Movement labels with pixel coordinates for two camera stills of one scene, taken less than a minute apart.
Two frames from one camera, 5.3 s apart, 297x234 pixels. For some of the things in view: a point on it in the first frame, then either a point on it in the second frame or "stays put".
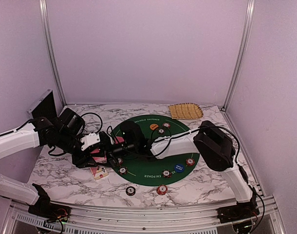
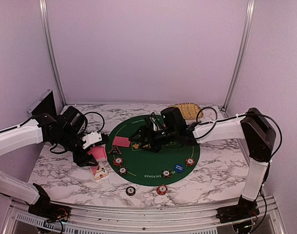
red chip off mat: [161, 189] stays put
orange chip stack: [190, 162] stays put
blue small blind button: [179, 167] stays put
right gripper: [112, 160] -> [143, 131]
